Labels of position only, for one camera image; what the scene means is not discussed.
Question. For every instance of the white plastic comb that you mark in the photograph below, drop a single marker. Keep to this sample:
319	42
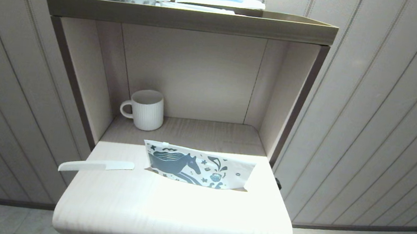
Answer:
95	165

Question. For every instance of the light wood open cabinet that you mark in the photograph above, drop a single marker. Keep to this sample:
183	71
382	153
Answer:
181	209

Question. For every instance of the white horse-print pouch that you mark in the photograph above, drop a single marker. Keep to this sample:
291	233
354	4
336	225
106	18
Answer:
194	167

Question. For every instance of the white ribbed mug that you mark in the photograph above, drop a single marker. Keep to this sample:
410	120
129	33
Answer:
147	111

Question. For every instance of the olive brown tray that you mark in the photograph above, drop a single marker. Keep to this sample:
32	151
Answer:
188	19

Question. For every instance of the white blue toothbrush packet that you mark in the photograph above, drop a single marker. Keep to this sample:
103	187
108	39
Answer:
219	0

